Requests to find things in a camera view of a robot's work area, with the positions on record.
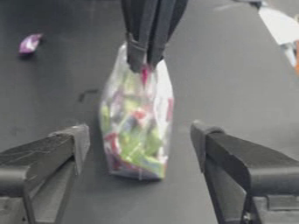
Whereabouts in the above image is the clear bag with pink zip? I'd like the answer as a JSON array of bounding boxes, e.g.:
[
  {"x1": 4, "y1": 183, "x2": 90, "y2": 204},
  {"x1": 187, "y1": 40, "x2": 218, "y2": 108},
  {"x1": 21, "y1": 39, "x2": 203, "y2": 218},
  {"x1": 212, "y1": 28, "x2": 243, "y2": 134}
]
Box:
[{"x1": 98, "y1": 43, "x2": 175, "y2": 181}]

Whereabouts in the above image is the purple candy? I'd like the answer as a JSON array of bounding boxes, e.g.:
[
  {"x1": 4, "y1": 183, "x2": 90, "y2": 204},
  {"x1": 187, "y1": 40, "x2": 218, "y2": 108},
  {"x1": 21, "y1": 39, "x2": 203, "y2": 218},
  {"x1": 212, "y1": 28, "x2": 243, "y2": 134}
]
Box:
[{"x1": 17, "y1": 32, "x2": 44, "y2": 55}]

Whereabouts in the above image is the white sheet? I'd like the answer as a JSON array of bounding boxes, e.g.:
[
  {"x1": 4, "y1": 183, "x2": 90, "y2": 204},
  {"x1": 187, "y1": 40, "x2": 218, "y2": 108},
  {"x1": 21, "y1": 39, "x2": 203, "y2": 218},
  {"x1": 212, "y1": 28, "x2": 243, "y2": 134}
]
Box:
[{"x1": 256, "y1": 5, "x2": 299, "y2": 46}]

